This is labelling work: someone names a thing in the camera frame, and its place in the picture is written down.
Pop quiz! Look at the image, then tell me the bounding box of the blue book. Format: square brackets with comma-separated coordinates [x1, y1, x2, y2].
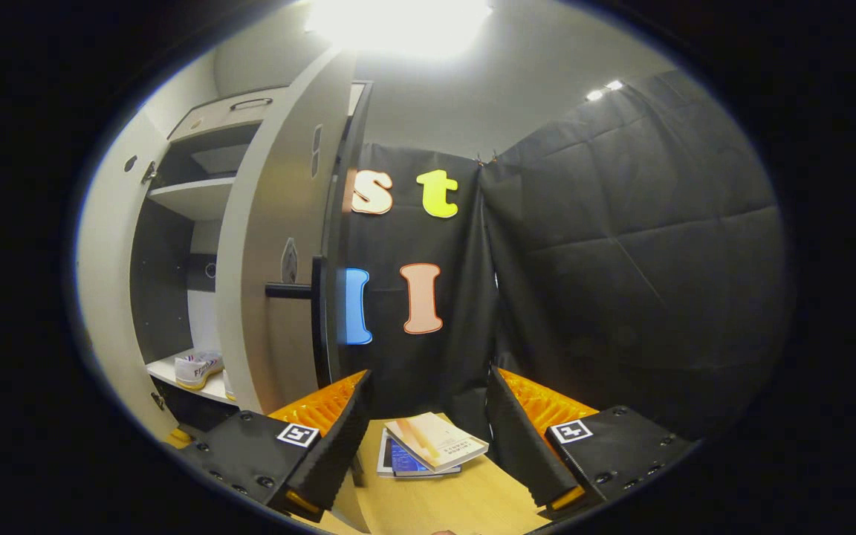
[391, 438, 462, 477]

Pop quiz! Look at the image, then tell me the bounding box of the white cabinet drawer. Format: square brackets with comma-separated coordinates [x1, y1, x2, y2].
[168, 85, 291, 142]

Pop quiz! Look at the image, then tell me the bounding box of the black door handle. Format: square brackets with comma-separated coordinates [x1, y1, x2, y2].
[265, 256, 329, 387]

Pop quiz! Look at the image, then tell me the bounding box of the beige book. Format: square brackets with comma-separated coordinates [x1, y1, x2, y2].
[385, 412, 490, 474]

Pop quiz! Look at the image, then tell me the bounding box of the white shoe cabinet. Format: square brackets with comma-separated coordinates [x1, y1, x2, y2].
[129, 80, 373, 432]

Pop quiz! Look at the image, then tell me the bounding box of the white cabinet shelf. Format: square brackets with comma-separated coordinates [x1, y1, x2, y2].
[146, 349, 239, 406]
[147, 175, 238, 221]

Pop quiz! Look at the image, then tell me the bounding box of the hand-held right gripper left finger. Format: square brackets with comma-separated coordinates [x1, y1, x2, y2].
[178, 369, 375, 523]

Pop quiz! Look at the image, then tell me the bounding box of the white cabinet door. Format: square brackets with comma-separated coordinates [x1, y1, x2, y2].
[75, 110, 180, 443]
[216, 48, 358, 414]

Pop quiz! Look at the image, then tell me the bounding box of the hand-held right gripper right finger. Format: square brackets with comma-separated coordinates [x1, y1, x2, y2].
[484, 366, 698, 521]

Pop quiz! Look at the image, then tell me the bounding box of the large ceiling light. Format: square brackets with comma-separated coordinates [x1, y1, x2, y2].
[305, 0, 494, 60]

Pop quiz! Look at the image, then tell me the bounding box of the black backdrop cloth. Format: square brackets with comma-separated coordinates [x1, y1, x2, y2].
[343, 141, 499, 439]
[480, 68, 789, 441]

